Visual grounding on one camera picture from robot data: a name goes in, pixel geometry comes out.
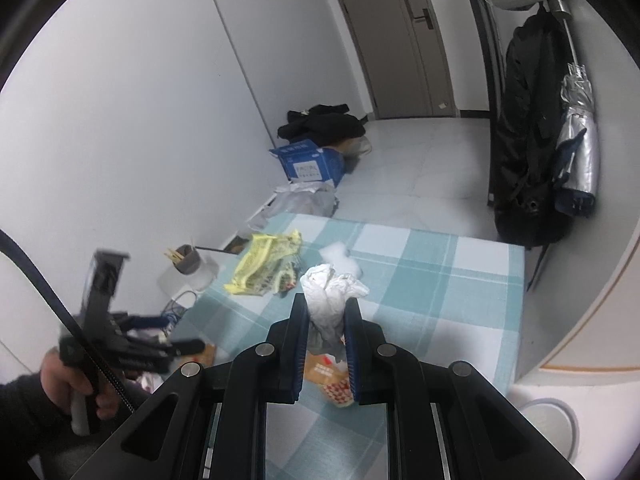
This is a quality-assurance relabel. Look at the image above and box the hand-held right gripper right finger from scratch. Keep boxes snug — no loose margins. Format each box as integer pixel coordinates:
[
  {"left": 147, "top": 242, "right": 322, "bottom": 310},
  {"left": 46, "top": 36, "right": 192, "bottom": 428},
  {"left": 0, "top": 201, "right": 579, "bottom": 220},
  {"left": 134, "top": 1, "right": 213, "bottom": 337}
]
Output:
[{"left": 344, "top": 298, "right": 586, "bottom": 480}]

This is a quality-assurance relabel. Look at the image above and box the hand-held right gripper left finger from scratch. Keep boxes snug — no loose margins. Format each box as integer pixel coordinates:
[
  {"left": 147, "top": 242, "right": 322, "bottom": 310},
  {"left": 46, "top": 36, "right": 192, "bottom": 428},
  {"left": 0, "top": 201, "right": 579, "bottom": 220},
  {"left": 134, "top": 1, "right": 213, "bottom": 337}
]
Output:
[{"left": 65, "top": 292, "right": 311, "bottom": 480}]

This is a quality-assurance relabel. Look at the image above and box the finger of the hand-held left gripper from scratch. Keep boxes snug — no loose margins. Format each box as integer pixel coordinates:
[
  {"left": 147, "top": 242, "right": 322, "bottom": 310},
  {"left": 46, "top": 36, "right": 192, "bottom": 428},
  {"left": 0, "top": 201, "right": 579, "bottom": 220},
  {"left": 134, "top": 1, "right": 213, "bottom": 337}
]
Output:
[{"left": 162, "top": 338, "right": 207, "bottom": 361}]

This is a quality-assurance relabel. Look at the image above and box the orange foil snack wrapper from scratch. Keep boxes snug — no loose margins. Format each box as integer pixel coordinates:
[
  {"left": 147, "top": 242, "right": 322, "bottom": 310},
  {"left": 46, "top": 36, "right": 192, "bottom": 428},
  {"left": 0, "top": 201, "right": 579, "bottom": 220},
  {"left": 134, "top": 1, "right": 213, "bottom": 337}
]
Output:
[{"left": 302, "top": 345, "right": 358, "bottom": 411}]

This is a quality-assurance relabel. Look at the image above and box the white tissue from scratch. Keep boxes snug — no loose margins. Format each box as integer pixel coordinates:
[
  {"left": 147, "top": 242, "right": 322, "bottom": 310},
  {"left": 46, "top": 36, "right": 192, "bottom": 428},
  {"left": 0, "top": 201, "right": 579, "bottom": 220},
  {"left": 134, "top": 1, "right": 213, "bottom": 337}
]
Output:
[
  {"left": 300, "top": 263, "right": 371, "bottom": 361},
  {"left": 320, "top": 241, "right": 363, "bottom": 278}
]

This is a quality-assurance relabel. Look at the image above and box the person's left forearm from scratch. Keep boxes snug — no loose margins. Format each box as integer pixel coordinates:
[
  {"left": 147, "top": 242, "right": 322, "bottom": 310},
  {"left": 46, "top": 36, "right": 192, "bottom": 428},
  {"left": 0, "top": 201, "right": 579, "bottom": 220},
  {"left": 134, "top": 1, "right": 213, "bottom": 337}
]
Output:
[{"left": 0, "top": 375, "right": 76, "bottom": 480}]

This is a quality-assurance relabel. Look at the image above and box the person's left hand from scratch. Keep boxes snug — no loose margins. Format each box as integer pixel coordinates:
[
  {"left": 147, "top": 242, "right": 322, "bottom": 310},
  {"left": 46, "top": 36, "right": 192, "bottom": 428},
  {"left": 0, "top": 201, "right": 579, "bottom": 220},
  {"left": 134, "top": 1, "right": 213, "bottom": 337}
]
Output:
[{"left": 40, "top": 347, "right": 121, "bottom": 418}]

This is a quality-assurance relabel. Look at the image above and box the grey cup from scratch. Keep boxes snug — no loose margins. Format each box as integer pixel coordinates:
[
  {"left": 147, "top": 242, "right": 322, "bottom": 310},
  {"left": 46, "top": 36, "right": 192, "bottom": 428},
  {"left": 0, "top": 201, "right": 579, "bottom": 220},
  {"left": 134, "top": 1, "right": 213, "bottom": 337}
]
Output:
[{"left": 175, "top": 244, "right": 203, "bottom": 276}]

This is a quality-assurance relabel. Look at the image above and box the blue checked tablecloth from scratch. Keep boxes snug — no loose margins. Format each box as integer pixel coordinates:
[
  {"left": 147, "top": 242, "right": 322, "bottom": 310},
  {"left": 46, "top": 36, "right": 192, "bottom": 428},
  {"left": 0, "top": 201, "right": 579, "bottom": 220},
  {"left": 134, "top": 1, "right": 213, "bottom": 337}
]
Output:
[{"left": 165, "top": 212, "right": 526, "bottom": 480}]

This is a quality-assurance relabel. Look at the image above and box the yellow snack packet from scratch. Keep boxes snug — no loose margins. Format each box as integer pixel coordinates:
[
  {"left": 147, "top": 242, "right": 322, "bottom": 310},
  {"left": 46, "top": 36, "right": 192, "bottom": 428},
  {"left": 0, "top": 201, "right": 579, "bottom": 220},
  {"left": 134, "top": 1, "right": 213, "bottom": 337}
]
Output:
[{"left": 223, "top": 230, "right": 303, "bottom": 297}]

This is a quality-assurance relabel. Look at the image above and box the grey plastic mailer bag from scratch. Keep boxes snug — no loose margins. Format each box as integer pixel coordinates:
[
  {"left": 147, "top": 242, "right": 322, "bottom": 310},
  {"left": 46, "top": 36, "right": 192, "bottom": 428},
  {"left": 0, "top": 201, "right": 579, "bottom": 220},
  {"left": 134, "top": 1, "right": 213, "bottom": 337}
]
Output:
[{"left": 245, "top": 187, "right": 339, "bottom": 233}]

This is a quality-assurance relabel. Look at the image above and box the white plastic mailer bag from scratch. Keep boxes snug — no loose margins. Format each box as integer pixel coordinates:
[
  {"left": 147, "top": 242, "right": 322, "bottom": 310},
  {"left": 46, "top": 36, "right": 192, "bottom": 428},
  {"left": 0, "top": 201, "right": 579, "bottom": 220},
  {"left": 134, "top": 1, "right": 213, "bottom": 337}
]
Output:
[{"left": 274, "top": 181, "right": 322, "bottom": 197}]

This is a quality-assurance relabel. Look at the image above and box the blue cardboard box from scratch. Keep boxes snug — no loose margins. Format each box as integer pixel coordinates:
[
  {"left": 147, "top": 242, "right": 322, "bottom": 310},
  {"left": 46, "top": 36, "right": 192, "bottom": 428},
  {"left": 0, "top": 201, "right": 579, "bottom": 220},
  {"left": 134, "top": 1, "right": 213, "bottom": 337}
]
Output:
[{"left": 269, "top": 141, "right": 347, "bottom": 187}]

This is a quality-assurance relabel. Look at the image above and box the brown cardboard box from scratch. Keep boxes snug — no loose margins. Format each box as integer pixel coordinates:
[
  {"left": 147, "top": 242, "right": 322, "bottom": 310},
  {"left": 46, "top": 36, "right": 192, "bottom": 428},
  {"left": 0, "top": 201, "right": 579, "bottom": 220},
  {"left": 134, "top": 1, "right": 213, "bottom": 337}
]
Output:
[{"left": 325, "top": 135, "right": 373, "bottom": 173}]

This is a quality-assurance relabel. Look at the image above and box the white round bin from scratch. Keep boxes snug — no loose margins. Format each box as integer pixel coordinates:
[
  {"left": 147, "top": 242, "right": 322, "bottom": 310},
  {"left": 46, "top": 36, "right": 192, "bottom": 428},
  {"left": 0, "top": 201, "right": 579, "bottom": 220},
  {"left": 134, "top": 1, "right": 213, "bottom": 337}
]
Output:
[{"left": 520, "top": 399, "right": 578, "bottom": 461}]

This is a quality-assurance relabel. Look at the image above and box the black bag on floor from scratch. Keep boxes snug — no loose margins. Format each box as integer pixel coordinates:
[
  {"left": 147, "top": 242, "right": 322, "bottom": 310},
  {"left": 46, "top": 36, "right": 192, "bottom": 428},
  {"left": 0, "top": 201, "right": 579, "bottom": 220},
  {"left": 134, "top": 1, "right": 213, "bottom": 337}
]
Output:
[{"left": 277, "top": 103, "right": 368, "bottom": 147}]

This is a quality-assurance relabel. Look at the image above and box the black hanging jacket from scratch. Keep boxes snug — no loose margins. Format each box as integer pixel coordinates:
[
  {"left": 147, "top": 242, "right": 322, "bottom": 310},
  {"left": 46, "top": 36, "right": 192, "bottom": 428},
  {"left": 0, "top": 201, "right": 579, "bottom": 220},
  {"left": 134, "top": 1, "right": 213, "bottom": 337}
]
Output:
[{"left": 487, "top": 10, "right": 576, "bottom": 252}]

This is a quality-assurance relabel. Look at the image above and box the grey-brown door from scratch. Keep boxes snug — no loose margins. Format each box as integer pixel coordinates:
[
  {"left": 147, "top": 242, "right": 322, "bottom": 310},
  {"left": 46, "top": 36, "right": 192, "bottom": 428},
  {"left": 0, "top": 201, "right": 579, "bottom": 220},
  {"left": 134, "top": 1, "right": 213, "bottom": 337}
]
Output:
[{"left": 325, "top": 0, "right": 458, "bottom": 121}]

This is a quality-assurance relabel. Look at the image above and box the silver folded umbrella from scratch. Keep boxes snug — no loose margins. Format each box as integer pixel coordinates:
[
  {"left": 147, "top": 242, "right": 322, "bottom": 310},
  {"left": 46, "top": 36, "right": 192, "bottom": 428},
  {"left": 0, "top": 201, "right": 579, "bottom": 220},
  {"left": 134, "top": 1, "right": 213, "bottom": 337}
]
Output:
[{"left": 552, "top": 62, "right": 601, "bottom": 218}]

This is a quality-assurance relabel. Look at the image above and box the black cable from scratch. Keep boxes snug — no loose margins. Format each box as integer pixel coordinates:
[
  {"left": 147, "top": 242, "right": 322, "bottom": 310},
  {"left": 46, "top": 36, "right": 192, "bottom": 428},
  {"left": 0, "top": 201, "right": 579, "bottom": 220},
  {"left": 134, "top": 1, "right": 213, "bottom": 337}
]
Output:
[{"left": 0, "top": 229, "right": 137, "bottom": 415}]

